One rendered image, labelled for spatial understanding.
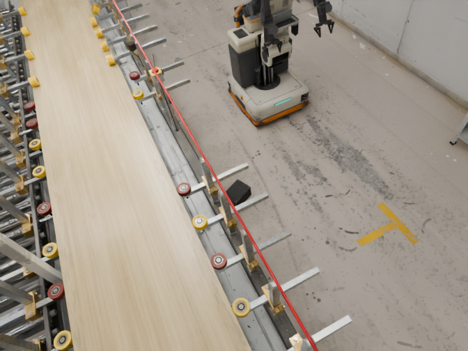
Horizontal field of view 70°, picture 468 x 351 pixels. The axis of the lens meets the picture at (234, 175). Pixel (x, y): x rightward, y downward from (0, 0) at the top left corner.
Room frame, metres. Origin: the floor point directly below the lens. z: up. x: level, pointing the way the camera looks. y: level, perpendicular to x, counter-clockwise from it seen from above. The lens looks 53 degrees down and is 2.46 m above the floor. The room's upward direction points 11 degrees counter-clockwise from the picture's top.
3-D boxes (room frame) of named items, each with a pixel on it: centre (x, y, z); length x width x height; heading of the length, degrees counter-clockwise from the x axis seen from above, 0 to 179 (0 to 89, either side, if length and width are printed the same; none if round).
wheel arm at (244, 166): (1.21, 0.11, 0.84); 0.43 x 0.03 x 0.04; 107
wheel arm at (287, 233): (0.73, -0.03, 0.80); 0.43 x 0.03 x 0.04; 107
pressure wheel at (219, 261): (0.67, 0.16, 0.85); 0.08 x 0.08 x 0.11
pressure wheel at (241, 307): (0.43, 0.09, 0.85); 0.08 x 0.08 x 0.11
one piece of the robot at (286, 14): (2.46, -0.60, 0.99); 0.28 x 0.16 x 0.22; 107
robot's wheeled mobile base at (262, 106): (2.73, -0.51, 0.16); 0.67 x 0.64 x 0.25; 17
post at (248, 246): (0.68, 0.00, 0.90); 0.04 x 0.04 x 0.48; 17
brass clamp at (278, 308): (0.46, -0.06, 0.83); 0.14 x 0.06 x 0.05; 17
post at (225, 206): (0.92, 0.07, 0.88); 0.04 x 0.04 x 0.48; 17
